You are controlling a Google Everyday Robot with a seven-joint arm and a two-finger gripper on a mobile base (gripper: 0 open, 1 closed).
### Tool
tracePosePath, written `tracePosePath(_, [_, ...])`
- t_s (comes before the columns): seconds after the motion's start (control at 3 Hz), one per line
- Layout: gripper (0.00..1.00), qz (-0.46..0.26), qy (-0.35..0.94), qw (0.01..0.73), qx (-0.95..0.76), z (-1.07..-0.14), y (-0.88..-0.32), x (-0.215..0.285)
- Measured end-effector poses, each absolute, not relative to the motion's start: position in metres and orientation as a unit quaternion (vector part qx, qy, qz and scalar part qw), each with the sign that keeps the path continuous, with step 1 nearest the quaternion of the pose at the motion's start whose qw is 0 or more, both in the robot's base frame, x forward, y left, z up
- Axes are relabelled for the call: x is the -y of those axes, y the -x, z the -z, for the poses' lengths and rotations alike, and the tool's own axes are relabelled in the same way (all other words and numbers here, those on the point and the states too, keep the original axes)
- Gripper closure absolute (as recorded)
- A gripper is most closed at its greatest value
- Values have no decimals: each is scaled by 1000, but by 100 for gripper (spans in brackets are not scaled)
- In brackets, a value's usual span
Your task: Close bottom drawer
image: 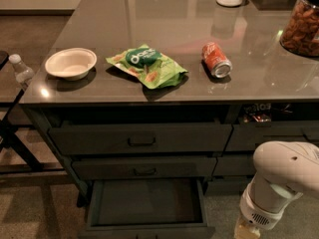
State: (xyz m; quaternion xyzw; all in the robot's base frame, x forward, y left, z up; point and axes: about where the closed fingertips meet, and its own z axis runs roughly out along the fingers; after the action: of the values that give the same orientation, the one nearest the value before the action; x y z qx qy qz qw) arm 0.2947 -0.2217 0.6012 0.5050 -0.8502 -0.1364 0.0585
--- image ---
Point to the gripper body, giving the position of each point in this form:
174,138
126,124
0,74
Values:
259,214

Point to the drawer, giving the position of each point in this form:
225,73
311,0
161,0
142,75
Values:
234,164
227,185
144,167
248,135
126,138
169,208

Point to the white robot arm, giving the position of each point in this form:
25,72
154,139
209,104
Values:
284,172

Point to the snack packet in drawer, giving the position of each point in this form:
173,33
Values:
257,112

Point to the red soda can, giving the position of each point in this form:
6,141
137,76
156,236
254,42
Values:
216,61

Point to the green snack bag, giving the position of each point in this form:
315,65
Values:
152,68

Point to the glass jar of snacks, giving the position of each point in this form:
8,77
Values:
301,34

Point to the white paper bowl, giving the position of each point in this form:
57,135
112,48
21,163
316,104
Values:
71,64

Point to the clear plastic water bottle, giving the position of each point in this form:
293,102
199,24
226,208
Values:
23,73

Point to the black side table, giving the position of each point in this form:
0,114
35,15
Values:
9,139

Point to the dark cabinet frame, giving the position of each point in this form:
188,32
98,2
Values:
47,116

